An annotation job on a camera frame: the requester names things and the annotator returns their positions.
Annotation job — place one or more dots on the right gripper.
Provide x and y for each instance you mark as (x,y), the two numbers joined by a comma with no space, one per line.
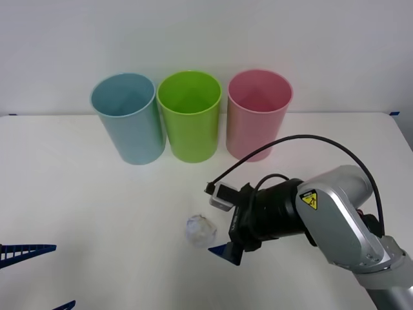
(243,226)

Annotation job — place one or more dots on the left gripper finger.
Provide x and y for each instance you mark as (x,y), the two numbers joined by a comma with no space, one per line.
(29,252)
(68,305)

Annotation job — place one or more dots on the white paper ball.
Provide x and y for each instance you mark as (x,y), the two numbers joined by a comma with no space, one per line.
(200,231)

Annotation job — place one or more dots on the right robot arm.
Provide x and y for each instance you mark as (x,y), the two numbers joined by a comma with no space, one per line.
(332,210)

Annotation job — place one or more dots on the green plastic bin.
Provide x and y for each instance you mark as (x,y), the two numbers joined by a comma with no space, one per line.
(193,135)

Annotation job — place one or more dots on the pink plastic bin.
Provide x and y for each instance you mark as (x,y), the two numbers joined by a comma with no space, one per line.
(248,129)

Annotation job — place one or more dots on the pale blue plastic bin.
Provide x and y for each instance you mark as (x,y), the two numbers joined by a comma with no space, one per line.
(135,132)

